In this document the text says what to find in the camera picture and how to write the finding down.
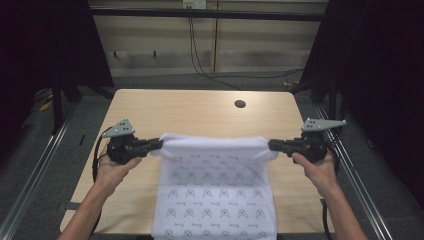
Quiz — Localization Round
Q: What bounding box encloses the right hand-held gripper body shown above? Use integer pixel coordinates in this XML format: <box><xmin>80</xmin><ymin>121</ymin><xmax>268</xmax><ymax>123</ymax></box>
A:
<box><xmin>285</xmin><ymin>117</ymin><xmax>348</xmax><ymax>165</ymax></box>

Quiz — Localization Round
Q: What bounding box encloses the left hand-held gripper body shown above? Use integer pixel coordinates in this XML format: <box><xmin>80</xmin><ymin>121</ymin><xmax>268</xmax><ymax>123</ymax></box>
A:
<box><xmin>101</xmin><ymin>118</ymin><xmax>150</xmax><ymax>166</ymax></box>

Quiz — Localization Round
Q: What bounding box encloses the white patterned cloth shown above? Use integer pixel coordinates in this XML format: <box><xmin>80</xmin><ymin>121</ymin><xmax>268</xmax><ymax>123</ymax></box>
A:
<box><xmin>150</xmin><ymin>132</ymin><xmax>280</xmax><ymax>240</ymax></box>

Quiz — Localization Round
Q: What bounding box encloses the person's right hand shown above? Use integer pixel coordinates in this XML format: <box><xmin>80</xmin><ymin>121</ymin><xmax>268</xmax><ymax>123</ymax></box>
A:
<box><xmin>291</xmin><ymin>150</ymin><xmax>337</xmax><ymax>199</ymax></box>

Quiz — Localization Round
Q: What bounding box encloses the person's left hand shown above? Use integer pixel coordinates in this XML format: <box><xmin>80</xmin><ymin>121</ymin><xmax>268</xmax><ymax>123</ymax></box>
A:
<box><xmin>94</xmin><ymin>153</ymin><xmax>143</xmax><ymax>198</ymax></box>

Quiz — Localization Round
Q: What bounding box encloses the black metal stand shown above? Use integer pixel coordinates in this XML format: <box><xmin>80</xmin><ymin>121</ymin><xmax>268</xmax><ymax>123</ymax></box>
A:
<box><xmin>49</xmin><ymin>74</ymin><xmax>83</xmax><ymax>136</ymax></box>
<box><xmin>311</xmin><ymin>74</ymin><xmax>344</xmax><ymax>121</ymax></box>

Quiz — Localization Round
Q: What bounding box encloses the grey tape strip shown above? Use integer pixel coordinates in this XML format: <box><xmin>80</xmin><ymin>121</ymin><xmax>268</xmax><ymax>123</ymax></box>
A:
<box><xmin>56</xmin><ymin>201</ymin><xmax>81</xmax><ymax>212</ymax></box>

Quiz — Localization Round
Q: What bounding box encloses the yellow object on floor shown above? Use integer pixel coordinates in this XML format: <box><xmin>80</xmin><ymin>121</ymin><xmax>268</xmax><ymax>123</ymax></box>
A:
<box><xmin>38</xmin><ymin>99</ymin><xmax>54</xmax><ymax>113</ymax></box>

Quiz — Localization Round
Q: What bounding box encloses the black curtain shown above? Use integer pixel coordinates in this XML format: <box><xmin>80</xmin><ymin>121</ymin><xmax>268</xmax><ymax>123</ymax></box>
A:
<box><xmin>0</xmin><ymin>0</ymin><xmax>115</xmax><ymax>161</ymax></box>
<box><xmin>299</xmin><ymin>0</ymin><xmax>424</xmax><ymax>209</ymax></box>

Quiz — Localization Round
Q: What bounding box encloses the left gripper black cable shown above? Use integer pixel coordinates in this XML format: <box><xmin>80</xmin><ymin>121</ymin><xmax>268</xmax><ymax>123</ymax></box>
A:
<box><xmin>89</xmin><ymin>125</ymin><xmax>114</xmax><ymax>236</ymax></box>

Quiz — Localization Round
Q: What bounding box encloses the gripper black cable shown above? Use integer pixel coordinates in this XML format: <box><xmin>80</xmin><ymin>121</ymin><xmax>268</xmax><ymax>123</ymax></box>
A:
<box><xmin>319</xmin><ymin>139</ymin><xmax>342</xmax><ymax>240</ymax></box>
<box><xmin>89</xmin><ymin>125</ymin><xmax>114</xmax><ymax>236</ymax></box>

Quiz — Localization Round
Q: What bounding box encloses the metal floor rail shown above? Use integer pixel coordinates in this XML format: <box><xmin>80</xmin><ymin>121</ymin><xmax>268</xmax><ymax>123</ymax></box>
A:
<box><xmin>313</xmin><ymin>103</ymin><xmax>394</xmax><ymax>240</ymax></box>
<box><xmin>0</xmin><ymin>99</ymin><xmax>81</xmax><ymax>240</ymax></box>

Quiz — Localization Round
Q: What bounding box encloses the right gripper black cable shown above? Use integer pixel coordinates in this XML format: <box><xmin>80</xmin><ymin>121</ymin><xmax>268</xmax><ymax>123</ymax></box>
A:
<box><xmin>319</xmin><ymin>139</ymin><xmax>342</xmax><ymax>240</ymax></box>

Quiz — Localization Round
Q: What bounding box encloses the black hanging wall cable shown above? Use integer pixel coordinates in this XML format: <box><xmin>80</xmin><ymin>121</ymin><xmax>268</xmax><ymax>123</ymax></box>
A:
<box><xmin>187</xmin><ymin>16</ymin><xmax>305</xmax><ymax>92</ymax></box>

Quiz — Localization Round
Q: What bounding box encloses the black horizontal frame bar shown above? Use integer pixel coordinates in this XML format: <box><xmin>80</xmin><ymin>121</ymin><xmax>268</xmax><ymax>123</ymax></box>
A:
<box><xmin>89</xmin><ymin>7</ymin><xmax>326</xmax><ymax>23</ymax></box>

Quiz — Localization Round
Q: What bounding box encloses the white wall socket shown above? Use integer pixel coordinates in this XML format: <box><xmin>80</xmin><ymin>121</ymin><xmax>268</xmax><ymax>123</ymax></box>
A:
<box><xmin>181</xmin><ymin>0</ymin><xmax>208</xmax><ymax>10</ymax></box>

